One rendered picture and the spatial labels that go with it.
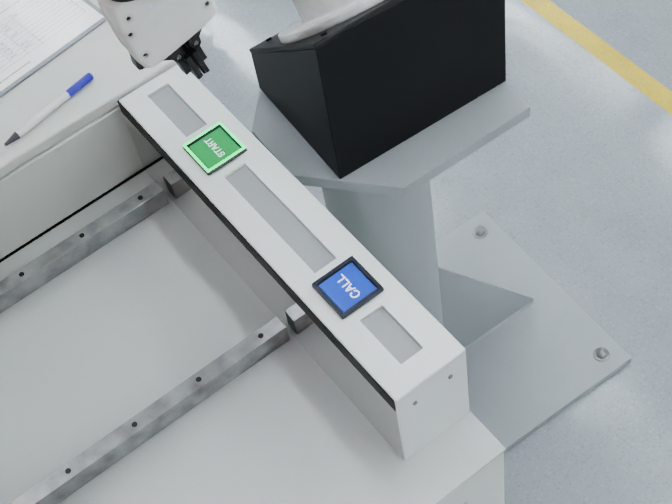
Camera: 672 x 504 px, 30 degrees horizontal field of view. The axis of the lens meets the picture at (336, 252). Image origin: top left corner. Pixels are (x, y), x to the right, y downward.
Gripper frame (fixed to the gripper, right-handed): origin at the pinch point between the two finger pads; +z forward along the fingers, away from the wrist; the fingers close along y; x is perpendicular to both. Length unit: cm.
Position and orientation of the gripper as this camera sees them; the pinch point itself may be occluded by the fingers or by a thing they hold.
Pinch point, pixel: (190, 57)
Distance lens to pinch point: 138.2
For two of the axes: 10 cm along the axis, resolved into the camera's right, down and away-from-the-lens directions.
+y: 7.5, -6.6, 0.9
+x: -6.0, -6.2, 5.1
